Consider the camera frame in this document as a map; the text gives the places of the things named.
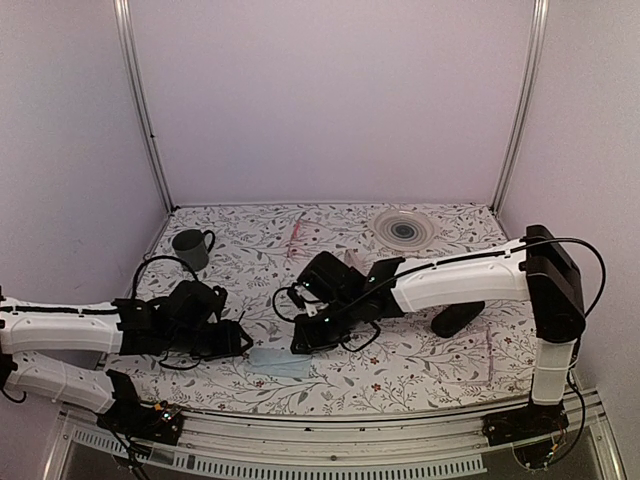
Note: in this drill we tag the right aluminium frame post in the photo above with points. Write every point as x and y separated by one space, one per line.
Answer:
531 67

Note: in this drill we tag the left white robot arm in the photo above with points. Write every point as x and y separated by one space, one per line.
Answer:
188 321

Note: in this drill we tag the dark grey mug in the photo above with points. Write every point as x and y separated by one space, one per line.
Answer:
194 246

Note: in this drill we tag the black glasses case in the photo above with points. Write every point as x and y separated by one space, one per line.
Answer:
455 318

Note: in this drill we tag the front aluminium rail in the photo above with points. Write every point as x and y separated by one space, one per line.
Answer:
445 445

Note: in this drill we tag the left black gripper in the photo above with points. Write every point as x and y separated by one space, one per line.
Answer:
229 342

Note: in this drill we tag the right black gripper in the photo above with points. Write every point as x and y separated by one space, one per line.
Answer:
309 342

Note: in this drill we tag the aluminium frame post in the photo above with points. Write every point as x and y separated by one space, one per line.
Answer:
126 36
531 67

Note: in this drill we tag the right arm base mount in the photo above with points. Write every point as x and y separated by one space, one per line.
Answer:
535 433

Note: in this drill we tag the clear pink frame glasses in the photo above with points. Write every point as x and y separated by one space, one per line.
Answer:
477 353

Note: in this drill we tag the pink glasses case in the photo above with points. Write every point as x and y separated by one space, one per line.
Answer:
359 261

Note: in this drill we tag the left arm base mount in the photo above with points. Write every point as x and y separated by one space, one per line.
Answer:
160 423

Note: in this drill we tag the left aluminium frame post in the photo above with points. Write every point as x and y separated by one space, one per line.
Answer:
126 36

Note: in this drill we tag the red thin-frame glasses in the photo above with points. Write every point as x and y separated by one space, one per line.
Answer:
304 238

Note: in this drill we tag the light blue cleaning cloth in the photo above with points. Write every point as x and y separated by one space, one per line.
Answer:
278 363

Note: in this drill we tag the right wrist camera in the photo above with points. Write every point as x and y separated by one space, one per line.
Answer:
302 303

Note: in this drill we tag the clear striped glass plate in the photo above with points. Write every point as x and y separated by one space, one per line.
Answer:
402 230

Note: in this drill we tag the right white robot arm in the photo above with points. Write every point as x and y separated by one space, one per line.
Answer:
534 269

